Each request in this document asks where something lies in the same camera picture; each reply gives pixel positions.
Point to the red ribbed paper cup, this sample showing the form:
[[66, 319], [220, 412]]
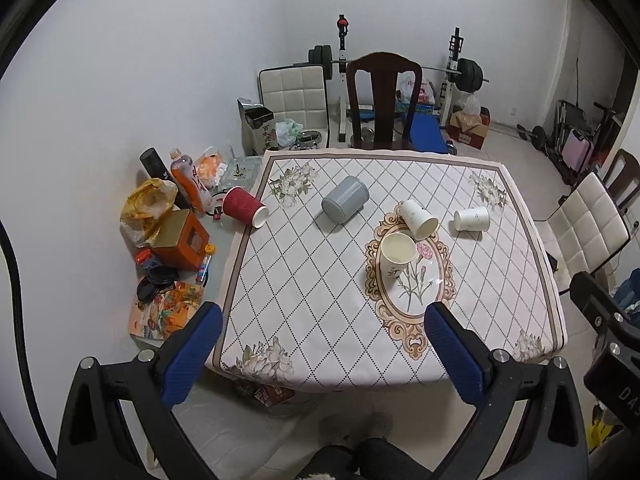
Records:
[[242, 206]]

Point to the white paper cup centre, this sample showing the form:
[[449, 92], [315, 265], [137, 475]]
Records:
[[419, 221]]

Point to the black cylinder bottle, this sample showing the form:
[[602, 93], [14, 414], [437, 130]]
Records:
[[154, 166]]

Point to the floral diamond pattern tablecloth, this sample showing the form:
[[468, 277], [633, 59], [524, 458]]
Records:
[[330, 292]]

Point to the cardboard box with tissue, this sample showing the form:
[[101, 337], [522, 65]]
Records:
[[469, 121]]

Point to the grey plastic cup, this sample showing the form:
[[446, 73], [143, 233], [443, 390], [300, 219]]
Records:
[[345, 200]]

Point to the white paper cup right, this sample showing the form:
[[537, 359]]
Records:
[[472, 220]]

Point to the dark wooden chair far right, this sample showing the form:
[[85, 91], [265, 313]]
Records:
[[622, 179]]

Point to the white paper cup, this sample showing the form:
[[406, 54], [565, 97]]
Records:
[[472, 220], [419, 221]]

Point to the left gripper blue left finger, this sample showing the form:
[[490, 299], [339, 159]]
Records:
[[185, 352]]

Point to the barbell with black plates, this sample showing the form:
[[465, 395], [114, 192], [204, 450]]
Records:
[[468, 76]]

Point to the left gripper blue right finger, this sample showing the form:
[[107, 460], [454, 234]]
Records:
[[461, 352]]

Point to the small dumbbell on floor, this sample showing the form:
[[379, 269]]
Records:
[[537, 136]]

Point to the dark wooden chair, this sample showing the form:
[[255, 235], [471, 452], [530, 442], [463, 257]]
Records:
[[384, 87], [622, 179]]

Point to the blue bench pad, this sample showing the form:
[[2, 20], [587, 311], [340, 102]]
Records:
[[426, 136]]

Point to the orange snack bag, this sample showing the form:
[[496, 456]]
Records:
[[211, 167]]

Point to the white cup with black calligraphy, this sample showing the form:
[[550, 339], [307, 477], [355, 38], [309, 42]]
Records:
[[397, 251]]

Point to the pink suitcase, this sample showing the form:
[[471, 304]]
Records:
[[577, 150]]

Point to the blue crumpled cloth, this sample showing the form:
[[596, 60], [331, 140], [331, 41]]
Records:
[[627, 294]]

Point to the colourful snack packet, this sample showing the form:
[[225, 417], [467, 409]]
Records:
[[167, 312]]

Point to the white padded chair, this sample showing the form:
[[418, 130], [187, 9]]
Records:
[[296, 96], [585, 232]]

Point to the white barbell rack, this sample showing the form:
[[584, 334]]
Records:
[[445, 97]]

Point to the orange gift box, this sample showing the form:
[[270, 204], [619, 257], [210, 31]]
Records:
[[181, 240]]

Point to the white padded chair right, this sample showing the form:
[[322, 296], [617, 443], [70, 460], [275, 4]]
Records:
[[585, 232]]

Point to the white padded chair back left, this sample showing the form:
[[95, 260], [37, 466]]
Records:
[[296, 96]]

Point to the yellow plastic bag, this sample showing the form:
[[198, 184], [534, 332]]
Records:
[[145, 209]]

